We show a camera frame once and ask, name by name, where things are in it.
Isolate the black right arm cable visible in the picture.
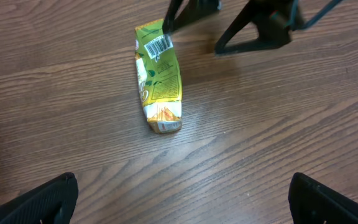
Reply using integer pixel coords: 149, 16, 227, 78
293, 0, 344, 31

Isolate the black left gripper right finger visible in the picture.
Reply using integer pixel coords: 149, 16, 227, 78
288, 172, 358, 224

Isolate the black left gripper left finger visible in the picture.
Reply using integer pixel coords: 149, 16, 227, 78
0, 172, 79, 224

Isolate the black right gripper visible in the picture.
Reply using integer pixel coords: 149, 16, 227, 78
162, 0, 305, 55

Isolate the green yellow snack packet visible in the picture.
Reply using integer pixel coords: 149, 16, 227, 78
135, 19, 182, 133

